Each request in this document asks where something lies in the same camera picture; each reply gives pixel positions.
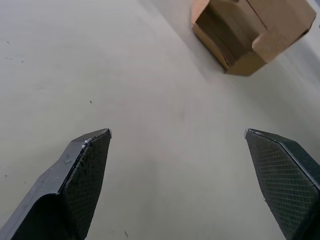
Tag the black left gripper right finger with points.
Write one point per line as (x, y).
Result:
(285, 185)

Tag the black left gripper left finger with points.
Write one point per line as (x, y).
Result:
(75, 190)

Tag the small brown cardboard box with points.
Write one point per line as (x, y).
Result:
(270, 30)

